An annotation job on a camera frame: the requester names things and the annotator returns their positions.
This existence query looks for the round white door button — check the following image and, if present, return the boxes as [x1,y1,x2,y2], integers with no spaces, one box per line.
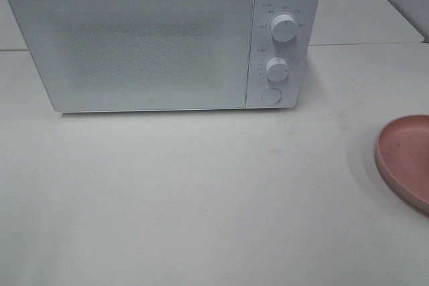
[261,88,282,105]

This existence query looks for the lower white timer knob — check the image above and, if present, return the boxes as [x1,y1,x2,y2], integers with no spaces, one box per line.
[265,58,290,82]

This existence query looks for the white microwave door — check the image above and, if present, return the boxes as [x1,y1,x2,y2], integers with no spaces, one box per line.
[8,0,253,113]

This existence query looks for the upper white power knob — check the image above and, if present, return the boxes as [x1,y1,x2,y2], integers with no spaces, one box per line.
[269,13,298,43]

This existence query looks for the pink round plate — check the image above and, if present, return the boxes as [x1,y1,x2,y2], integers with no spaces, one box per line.
[375,115,428,214]

